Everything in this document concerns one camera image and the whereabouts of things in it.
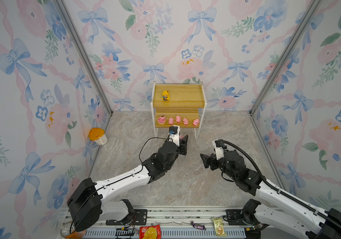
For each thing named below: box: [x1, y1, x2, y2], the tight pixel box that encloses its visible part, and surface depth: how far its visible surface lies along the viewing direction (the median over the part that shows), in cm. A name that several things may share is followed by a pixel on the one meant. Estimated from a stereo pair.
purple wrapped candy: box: [190, 221, 207, 232], surface depth 73 cm
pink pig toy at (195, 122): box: [192, 118, 200, 126], surface depth 92 cm
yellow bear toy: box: [162, 90, 171, 102], surface depth 80 cm
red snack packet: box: [139, 224, 163, 239], surface depth 70 cm
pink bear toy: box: [157, 114, 167, 125], surface depth 92 cm
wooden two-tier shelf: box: [150, 80, 207, 142], surface depth 87 cm
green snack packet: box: [211, 218, 228, 238], surface depth 72 cm
